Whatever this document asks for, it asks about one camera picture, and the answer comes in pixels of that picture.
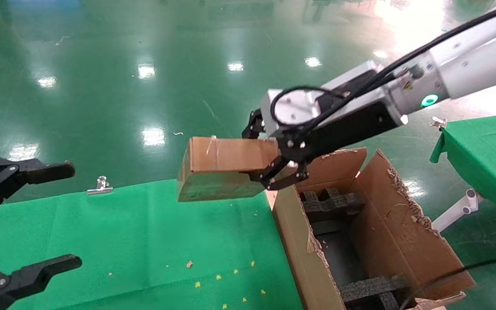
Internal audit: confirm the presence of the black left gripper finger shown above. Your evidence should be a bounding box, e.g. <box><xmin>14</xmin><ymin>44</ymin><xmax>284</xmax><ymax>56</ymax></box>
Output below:
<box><xmin>0</xmin><ymin>157</ymin><xmax>76</xmax><ymax>216</ymax></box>
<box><xmin>0</xmin><ymin>254</ymin><xmax>83</xmax><ymax>310</ymax></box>

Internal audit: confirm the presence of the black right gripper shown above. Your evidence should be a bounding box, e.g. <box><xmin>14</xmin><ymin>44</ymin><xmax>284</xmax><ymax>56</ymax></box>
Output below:
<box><xmin>242</xmin><ymin>100</ymin><xmax>408</xmax><ymax>191</ymax></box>

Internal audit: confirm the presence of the small brown cardboard box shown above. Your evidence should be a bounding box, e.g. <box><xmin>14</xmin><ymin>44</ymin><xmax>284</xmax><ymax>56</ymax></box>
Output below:
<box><xmin>177</xmin><ymin>136</ymin><xmax>300</xmax><ymax>202</ymax></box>

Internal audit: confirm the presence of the large open brown carton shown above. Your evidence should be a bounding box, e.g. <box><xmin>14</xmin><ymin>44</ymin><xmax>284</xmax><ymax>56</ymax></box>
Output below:
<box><xmin>265</xmin><ymin>147</ymin><xmax>477</xmax><ymax>310</ymax></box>

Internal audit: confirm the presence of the black foam insert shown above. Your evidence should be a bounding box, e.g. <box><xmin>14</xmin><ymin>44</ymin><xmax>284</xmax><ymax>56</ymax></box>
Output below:
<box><xmin>300</xmin><ymin>187</ymin><xmax>367</xmax><ymax>224</ymax></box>
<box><xmin>338</xmin><ymin>275</ymin><xmax>409</xmax><ymax>310</ymax></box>

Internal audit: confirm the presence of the green tablecloth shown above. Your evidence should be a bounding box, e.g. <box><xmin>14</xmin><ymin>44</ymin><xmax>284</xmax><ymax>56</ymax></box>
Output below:
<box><xmin>0</xmin><ymin>179</ymin><xmax>304</xmax><ymax>310</ymax></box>
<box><xmin>430</xmin><ymin>113</ymin><xmax>496</xmax><ymax>221</ymax></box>

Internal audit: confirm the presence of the white table leg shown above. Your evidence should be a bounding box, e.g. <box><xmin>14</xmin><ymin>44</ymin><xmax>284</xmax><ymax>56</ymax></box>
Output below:
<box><xmin>431</xmin><ymin>188</ymin><xmax>484</xmax><ymax>233</ymax></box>

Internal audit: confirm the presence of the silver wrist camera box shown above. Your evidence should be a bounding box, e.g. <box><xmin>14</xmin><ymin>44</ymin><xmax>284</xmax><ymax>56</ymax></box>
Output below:
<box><xmin>260</xmin><ymin>60</ymin><xmax>386</xmax><ymax>138</ymax></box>

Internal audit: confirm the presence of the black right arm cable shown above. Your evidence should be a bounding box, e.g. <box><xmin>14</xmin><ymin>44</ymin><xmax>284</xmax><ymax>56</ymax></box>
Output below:
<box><xmin>270</xmin><ymin>0</ymin><xmax>496</xmax><ymax>130</ymax></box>

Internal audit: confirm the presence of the black floor cable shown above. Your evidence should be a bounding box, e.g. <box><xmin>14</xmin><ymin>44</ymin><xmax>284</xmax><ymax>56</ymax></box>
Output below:
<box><xmin>398</xmin><ymin>256</ymin><xmax>496</xmax><ymax>310</ymax></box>

